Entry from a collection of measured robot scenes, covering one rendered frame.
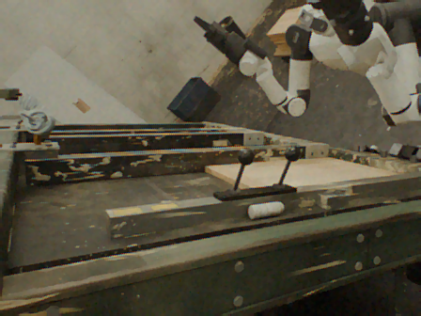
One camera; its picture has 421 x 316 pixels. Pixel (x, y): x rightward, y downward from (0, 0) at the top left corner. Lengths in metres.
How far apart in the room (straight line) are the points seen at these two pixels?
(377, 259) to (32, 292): 0.54
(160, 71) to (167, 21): 0.81
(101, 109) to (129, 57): 1.64
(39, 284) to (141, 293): 0.11
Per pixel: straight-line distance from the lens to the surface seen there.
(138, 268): 0.52
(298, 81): 1.54
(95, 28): 6.24
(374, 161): 1.44
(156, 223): 0.77
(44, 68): 4.79
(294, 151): 0.83
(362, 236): 0.71
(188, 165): 1.29
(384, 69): 1.03
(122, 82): 6.26
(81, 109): 4.82
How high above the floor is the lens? 1.88
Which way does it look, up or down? 29 degrees down
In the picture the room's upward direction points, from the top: 47 degrees counter-clockwise
